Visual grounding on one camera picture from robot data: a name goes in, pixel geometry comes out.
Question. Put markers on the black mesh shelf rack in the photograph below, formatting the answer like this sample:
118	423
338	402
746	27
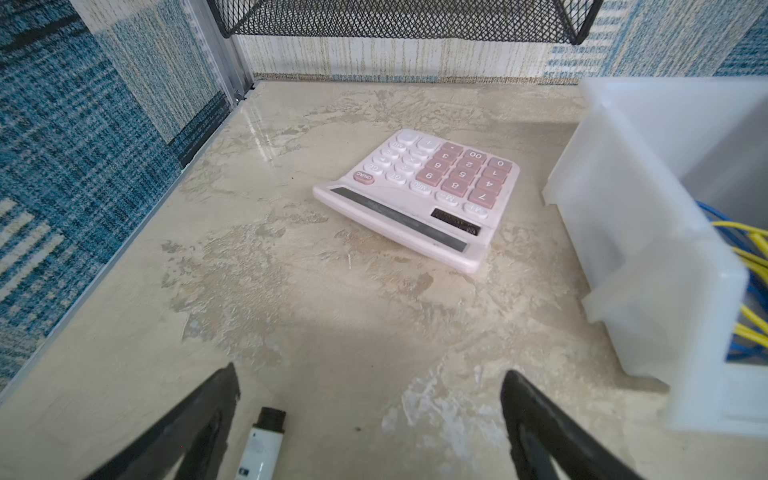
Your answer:
527	21

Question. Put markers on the black white marker pen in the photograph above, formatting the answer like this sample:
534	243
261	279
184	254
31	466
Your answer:
261	452

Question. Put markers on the pink calculator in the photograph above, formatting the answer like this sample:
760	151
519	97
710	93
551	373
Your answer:
439	198

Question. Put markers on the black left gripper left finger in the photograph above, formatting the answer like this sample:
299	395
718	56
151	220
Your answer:
190	440

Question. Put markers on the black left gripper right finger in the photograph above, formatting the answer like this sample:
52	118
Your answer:
545	443

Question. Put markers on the white plastic bin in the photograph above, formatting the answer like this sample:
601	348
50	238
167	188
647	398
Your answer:
631	187

